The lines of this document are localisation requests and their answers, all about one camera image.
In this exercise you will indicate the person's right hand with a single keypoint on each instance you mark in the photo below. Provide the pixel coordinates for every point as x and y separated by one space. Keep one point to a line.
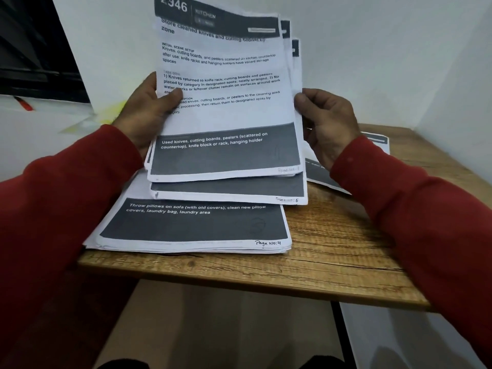
333 119

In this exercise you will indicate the person's left hand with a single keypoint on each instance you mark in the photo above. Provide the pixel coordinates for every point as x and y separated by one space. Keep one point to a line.
140 111

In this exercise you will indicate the person's right thumb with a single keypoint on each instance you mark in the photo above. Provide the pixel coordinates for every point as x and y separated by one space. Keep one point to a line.
307 100

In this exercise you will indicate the person's left thumb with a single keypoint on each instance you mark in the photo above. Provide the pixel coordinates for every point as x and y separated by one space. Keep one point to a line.
172 99

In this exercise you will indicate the printed sheet with kitchen text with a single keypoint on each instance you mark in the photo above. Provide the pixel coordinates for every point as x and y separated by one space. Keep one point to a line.
226 72

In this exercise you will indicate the printed sheet with grey band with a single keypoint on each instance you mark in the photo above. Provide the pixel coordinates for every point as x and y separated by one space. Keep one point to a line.
230 190

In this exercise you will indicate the person's left forearm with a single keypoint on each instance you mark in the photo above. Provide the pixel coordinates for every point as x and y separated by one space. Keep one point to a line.
57 226

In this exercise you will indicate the person's right forearm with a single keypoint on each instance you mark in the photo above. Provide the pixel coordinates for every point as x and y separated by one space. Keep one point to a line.
422 226

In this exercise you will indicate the loose printed paper sheet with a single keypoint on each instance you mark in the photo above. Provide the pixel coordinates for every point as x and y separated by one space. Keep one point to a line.
319 174

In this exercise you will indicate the yellow paper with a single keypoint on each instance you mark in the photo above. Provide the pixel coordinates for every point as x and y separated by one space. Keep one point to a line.
96 121

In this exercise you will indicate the stack of printed paper sheets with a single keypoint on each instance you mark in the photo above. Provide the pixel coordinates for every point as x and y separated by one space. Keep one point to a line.
192 226

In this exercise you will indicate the red pen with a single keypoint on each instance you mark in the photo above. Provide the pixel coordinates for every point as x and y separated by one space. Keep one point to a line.
24 103

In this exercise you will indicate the black table leg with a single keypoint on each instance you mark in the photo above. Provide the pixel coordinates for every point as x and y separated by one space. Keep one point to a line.
342 338

